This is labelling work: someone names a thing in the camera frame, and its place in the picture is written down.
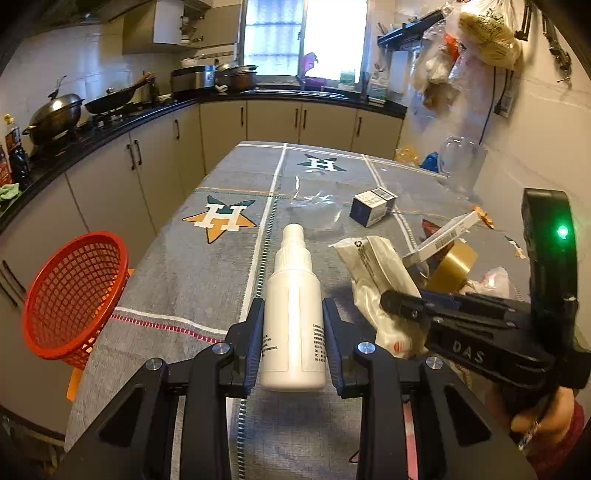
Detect person's right hand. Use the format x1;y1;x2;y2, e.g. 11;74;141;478
485;386;585;479

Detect green cloth rag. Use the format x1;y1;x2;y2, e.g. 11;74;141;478
0;183;20;203

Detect red plastic mesh basket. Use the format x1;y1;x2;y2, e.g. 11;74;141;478
22;232;129;370

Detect yellow crinkled plastic bag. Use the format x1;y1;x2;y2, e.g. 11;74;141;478
394;147;422;166

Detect black frying pan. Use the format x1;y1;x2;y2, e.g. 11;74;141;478
84;72;155;115

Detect blue plastic bag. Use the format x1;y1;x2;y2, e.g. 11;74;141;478
420;151;440;173

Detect steel wok with lid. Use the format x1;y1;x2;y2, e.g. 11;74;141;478
23;76;84;147

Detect hanging yellow food bag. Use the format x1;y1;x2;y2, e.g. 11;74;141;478
458;0;522;70

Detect dark soy sauce bottle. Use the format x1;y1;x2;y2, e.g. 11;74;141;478
4;114;31;191

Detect purple plastic bag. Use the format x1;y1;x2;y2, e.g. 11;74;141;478
300;52;318;78

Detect grey patterned tablecloth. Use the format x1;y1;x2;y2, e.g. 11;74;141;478
56;144;535;479

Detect silver rice cooker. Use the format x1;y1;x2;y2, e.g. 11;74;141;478
170;65;215;94

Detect silver small carton box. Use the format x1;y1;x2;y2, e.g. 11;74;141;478
349;187;398;228

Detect black wall shelf rack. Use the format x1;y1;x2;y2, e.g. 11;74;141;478
377;9;445;51

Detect gold tape roll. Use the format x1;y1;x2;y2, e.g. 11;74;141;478
425;241;478;294

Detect white long thin box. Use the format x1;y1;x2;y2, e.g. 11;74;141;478
402;211;480;267

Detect clear glass jug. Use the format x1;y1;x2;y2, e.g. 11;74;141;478
438;136;487;196

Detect white plastic bottle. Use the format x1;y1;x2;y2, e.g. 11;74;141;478
259;224;327;392

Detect clear plastic wrapper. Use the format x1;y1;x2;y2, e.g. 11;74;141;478
286;187;344;238

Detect white crumpled plastic bag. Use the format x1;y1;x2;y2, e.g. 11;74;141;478
332;236;427;359

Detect upper kitchen cabinet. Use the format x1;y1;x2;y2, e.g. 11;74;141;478
122;1;242;55

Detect orange paper sheet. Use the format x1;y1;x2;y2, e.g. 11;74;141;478
66;368;83;402

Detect dark cooking pot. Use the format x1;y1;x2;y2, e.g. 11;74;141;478
228;65;257;92

